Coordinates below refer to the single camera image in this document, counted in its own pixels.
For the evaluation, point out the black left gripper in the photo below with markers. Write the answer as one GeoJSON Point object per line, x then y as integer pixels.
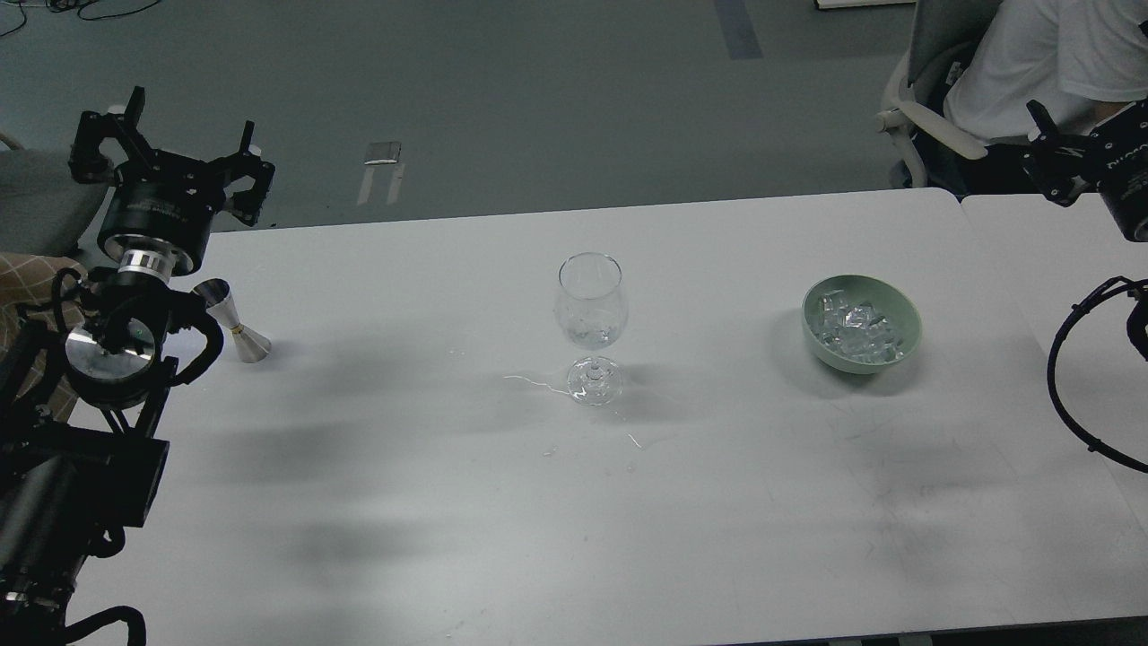
{"type": "Point", "coordinates": [174, 215]}

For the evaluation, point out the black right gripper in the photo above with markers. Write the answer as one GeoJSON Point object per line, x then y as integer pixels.
{"type": "Point", "coordinates": [1109, 160]}

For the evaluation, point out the steel jigger measuring cup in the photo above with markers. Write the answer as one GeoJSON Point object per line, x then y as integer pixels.
{"type": "Point", "coordinates": [218, 296]}

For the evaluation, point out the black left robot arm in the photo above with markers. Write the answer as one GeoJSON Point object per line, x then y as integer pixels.
{"type": "Point", "coordinates": [91, 368]}

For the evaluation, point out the clear ice cubes pile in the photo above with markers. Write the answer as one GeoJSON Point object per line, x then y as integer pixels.
{"type": "Point", "coordinates": [855, 330]}

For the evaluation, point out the clear wine glass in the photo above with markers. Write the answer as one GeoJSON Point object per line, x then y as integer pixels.
{"type": "Point", "coordinates": [591, 308]}

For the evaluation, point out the person in white shirt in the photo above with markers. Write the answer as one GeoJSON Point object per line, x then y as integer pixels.
{"type": "Point", "coordinates": [1082, 60]}

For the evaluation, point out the grey office chair left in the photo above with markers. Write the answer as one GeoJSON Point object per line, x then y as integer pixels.
{"type": "Point", "coordinates": [43, 210]}

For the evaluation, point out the checked beige cushion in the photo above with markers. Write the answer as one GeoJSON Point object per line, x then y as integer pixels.
{"type": "Point", "coordinates": [28, 279]}

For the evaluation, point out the green bowl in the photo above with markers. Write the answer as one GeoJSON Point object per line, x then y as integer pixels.
{"type": "Point", "coordinates": [890, 301]}

